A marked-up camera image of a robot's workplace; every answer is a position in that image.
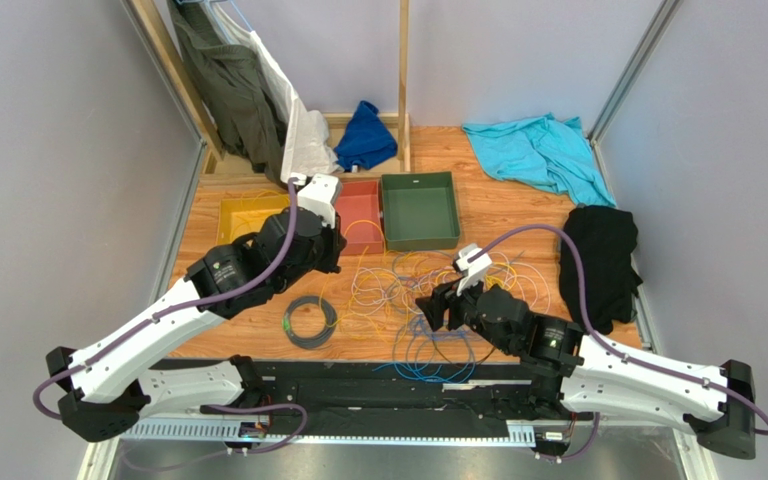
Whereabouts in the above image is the orange yellow thin cable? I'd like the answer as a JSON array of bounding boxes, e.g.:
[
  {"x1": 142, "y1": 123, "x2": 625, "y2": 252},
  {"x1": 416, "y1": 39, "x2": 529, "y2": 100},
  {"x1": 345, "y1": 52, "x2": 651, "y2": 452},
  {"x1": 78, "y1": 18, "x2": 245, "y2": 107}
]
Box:
[{"x1": 230, "y1": 189, "x2": 492, "y2": 341}]

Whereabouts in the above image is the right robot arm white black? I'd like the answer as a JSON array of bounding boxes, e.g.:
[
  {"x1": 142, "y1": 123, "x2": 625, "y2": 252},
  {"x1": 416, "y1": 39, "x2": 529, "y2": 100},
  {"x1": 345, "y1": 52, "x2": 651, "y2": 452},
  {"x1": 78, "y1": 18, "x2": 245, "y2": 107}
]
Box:
[{"x1": 416, "y1": 282, "x2": 756, "y2": 460}]

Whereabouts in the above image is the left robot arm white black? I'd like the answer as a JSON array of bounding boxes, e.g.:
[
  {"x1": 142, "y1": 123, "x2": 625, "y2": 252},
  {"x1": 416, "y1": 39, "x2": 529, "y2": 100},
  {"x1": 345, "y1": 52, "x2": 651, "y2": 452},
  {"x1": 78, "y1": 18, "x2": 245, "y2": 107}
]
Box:
[{"x1": 33, "y1": 208, "x2": 346, "y2": 442}]

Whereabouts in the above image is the red plastic bin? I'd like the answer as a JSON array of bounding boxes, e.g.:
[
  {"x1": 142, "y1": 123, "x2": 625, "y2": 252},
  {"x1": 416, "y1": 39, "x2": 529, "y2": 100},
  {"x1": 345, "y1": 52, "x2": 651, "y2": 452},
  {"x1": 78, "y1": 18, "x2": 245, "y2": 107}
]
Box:
[{"x1": 336, "y1": 180, "x2": 385, "y2": 256}]

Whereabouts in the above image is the yellow plastic bin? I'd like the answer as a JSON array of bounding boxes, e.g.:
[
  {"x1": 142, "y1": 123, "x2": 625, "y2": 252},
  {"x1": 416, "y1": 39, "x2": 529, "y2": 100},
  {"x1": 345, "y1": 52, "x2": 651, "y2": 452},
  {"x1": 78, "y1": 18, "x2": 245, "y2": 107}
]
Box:
[{"x1": 216, "y1": 191, "x2": 290, "y2": 245}]

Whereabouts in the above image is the white garment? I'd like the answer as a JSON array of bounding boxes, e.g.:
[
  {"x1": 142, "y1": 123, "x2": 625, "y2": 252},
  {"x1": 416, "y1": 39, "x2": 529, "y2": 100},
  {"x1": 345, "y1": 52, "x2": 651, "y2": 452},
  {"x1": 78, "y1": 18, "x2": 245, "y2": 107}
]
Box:
[{"x1": 210, "y1": 7, "x2": 341, "y2": 182}]

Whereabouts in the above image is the green plastic bin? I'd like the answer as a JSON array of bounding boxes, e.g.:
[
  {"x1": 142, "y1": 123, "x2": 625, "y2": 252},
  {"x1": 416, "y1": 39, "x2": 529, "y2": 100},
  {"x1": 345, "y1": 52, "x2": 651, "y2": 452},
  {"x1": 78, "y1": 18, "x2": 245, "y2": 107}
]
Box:
[{"x1": 380, "y1": 172, "x2": 461, "y2": 252}]

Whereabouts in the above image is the dark blue cloth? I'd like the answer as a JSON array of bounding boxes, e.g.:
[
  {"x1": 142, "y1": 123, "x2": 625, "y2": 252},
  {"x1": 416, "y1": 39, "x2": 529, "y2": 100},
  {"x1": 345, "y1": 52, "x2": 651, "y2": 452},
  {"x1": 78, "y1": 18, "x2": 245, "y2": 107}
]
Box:
[{"x1": 334, "y1": 100, "x2": 398, "y2": 171}]

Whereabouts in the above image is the black cloth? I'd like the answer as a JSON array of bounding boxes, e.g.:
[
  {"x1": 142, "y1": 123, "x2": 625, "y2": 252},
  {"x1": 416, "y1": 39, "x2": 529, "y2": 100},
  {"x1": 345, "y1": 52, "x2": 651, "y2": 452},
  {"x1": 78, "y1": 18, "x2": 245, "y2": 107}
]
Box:
[{"x1": 563, "y1": 206, "x2": 643, "y2": 335}]

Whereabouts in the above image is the cyan cloth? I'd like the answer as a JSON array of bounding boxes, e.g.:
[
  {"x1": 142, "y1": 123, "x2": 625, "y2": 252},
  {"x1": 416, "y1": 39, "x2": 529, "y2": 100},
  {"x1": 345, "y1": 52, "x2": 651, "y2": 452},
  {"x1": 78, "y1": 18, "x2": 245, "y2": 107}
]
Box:
[{"x1": 462, "y1": 113, "x2": 617, "y2": 207}]

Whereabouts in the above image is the olive green garment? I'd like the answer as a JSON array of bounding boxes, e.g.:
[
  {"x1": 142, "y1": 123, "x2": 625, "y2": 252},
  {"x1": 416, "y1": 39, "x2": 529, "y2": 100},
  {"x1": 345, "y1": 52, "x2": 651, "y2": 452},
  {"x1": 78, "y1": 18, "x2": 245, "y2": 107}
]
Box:
[{"x1": 167, "y1": 1, "x2": 287, "y2": 186}]

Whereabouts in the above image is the bright yellow cable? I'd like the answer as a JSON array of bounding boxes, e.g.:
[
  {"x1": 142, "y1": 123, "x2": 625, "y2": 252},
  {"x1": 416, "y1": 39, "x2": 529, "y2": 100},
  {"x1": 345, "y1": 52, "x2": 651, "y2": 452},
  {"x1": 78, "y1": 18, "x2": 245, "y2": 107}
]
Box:
[{"x1": 437, "y1": 256, "x2": 522, "y2": 294}]

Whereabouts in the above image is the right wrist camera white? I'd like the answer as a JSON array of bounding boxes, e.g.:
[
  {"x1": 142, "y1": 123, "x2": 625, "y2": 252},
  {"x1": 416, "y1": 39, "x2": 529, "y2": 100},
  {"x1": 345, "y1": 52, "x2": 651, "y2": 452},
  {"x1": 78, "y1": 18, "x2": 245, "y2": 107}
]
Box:
[{"x1": 453, "y1": 243, "x2": 492, "y2": 296}]

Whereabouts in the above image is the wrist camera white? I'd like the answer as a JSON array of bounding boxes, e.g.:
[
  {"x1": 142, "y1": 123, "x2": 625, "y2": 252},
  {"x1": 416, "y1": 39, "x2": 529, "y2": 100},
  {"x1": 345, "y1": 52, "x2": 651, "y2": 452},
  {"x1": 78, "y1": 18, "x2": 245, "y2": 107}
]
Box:
[
  {"x1": 288, "y1": 172, "x2": 342, "y2": 228},
  {"x1": 453, "y1": 243, "x2": 492, "y2": 296}
]

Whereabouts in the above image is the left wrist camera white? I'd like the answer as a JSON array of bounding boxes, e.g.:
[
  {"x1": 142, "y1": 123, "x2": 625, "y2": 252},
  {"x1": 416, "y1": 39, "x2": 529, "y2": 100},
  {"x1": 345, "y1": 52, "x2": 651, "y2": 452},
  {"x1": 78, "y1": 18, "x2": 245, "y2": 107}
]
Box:
[{"x1": 288, "y1": 172, "x2": 342, "y2": 228}]

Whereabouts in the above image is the grey coiled cable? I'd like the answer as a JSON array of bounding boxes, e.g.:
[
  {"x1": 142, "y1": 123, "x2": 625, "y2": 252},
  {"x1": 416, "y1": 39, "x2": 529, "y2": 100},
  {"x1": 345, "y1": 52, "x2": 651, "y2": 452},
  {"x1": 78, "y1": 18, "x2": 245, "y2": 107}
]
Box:
[{"x1": 282, "y1": 296, "x2": 339, "y2": 351}]

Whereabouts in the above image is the blue thin cable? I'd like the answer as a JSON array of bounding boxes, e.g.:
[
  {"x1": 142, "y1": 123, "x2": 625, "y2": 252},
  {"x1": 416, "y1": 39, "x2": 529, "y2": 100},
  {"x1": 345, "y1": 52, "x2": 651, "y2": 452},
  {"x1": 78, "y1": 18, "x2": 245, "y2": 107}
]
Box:
[{"x1": 373, "y1": 249, "x2": 478, "y2": 384}]

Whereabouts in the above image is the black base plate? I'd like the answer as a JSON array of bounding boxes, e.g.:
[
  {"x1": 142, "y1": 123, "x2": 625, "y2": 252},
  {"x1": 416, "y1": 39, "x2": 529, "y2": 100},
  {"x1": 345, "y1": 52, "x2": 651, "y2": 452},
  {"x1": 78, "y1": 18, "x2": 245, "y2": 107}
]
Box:
[{"x1": 137, "y1": 359, "x2": 578, "y2": 441}]

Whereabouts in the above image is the aluminium rail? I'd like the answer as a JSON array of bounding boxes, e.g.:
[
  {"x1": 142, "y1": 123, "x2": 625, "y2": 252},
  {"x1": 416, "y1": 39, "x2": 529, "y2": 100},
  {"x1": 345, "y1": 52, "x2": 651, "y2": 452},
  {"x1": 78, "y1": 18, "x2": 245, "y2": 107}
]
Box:
[{"x1": 117, "y1": 415, "x2": 538, "y2": 449}]

